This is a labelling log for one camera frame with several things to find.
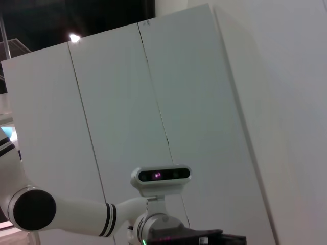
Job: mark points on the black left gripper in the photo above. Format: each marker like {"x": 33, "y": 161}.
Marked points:
{"x": 184, "y": 237}

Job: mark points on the bright ceiling lamp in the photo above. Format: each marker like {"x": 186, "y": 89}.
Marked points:
{"x": 74, "y": 38}

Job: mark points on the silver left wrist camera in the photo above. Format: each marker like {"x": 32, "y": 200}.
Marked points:
{"x": 161, "y": 178}

